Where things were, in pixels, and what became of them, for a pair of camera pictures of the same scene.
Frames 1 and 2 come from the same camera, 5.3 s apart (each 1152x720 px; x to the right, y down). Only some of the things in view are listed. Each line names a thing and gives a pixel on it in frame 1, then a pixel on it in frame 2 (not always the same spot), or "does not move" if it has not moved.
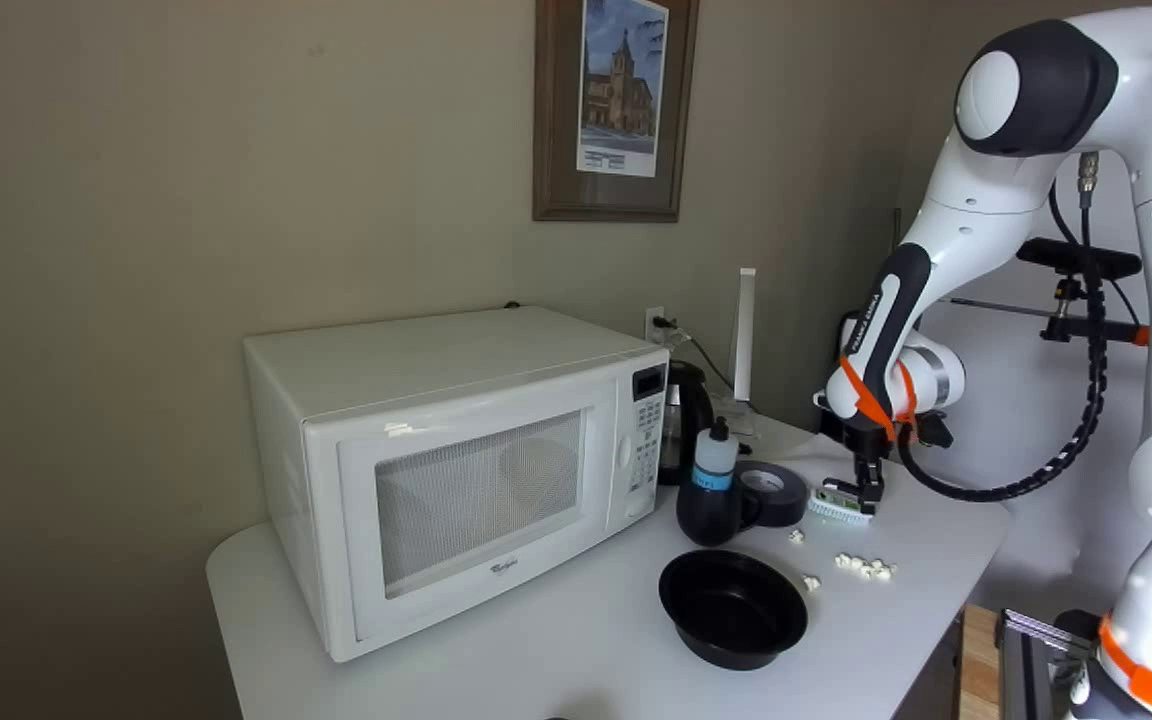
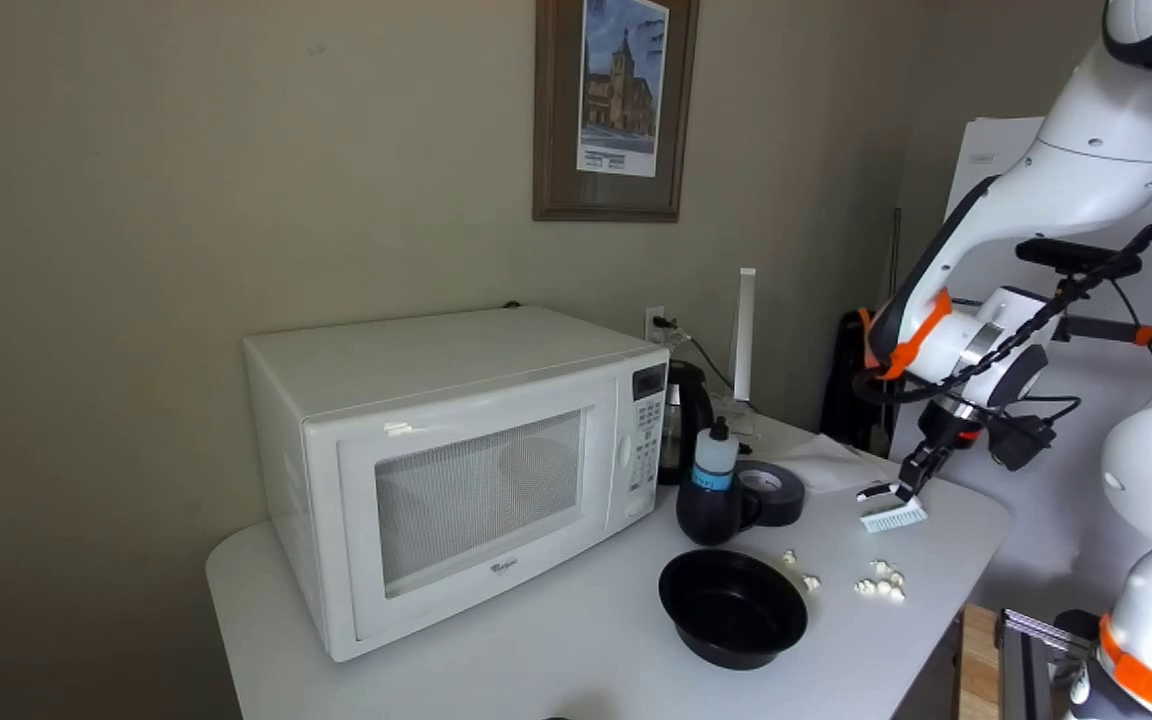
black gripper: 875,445 to 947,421
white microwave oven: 428,457 does not move
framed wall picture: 613,111 does not move
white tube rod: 745,328 does not move
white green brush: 838,506 to 886,514
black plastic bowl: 729,611 does not move
